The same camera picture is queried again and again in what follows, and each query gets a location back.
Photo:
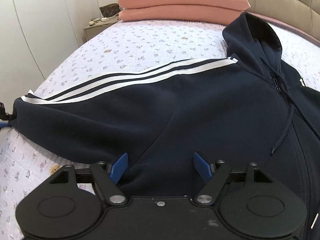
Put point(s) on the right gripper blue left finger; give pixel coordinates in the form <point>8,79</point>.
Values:
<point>117,167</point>

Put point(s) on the lower pink folded quilt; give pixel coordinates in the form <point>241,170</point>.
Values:
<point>197,13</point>

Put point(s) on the brown patterned bag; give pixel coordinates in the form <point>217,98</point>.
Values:
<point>110,10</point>

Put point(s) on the navy striped zip hoodie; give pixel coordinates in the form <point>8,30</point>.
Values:
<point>237,203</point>

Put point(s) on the floral quilted bed cover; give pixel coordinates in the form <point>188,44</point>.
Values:
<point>130,47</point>

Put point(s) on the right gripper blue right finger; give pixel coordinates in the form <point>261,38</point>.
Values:
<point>204,169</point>

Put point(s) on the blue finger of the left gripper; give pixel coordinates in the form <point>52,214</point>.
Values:
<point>4,124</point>

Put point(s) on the white wardrobe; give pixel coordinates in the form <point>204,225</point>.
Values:
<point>36,37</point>

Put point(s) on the beige padded headboard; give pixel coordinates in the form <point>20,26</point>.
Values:
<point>300,14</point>

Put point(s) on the beige bedside table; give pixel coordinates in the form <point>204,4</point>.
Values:
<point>93,30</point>

